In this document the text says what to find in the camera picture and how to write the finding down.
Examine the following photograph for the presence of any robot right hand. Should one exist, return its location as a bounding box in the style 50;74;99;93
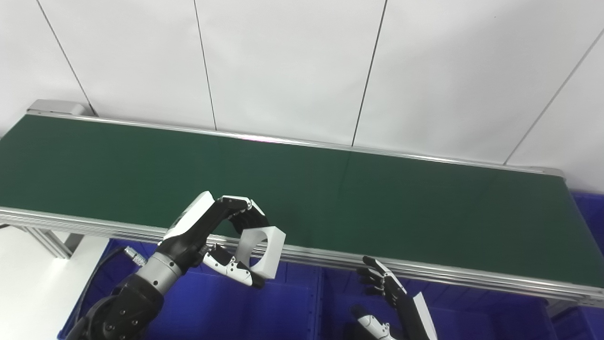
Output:
349;256;437;340

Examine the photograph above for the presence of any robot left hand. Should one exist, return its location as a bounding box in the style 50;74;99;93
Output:
158;191;272;289

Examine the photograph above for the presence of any white square part with hole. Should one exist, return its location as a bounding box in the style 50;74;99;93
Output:
235;226;286;279

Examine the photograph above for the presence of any green conveyor belt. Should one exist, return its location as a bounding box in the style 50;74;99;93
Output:
0;115;604;289
0;110;604;309

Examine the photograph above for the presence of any blue plastic bin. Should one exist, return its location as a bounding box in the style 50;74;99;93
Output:
550;191;604;340
58;238;324;340
321;267;558;340

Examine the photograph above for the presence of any aluminium conveyor leg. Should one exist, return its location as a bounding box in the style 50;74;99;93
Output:
19;226;86;260

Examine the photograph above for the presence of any grey conveyor end housing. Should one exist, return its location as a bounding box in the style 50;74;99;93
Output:
27;99;88;117

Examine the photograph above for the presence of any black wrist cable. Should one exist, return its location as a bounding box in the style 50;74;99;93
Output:
75;246;148;326

